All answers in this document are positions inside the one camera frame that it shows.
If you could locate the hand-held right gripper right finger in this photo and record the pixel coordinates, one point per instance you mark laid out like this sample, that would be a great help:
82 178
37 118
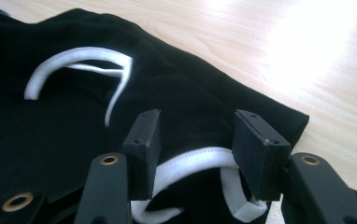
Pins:
257 155

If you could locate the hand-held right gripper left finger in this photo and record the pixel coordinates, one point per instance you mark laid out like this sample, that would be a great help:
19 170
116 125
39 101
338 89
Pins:
144 149

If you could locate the black tank top white trim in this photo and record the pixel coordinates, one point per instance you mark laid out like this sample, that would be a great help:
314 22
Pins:
58 124

